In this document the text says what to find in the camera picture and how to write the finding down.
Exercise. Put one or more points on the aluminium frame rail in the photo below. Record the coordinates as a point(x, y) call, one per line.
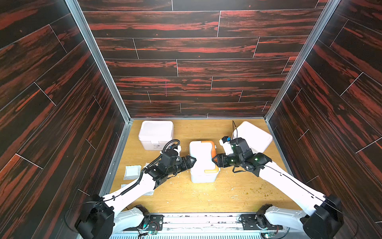
point(86, 32)
point(317, 30)

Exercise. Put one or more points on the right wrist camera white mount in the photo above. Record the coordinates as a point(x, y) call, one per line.
point(225, 143)

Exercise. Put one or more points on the white pink first aid box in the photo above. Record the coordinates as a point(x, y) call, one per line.
point(257, 139)

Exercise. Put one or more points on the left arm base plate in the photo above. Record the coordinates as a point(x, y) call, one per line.
point(152, 223)

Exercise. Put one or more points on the aluminium frame rail left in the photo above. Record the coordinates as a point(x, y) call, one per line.
point(86, 32)

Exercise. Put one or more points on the aluminium frame rail right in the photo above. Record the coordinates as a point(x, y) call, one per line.
point(317, 30)

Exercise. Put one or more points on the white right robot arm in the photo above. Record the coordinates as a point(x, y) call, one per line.
point(319, 217)

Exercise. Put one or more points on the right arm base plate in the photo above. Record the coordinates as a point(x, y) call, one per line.
point(254, 222)

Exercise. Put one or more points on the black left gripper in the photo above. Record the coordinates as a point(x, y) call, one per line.
point(189, 166)

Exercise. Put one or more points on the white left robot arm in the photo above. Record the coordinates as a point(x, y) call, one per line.
point(104, 216)

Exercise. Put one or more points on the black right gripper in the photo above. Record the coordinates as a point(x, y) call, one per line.
point(223, 160)

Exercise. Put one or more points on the pink medicine chest box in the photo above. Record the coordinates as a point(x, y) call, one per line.
point(154, 135)

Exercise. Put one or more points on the white orange handled box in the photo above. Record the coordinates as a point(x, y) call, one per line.
point(204, 170)

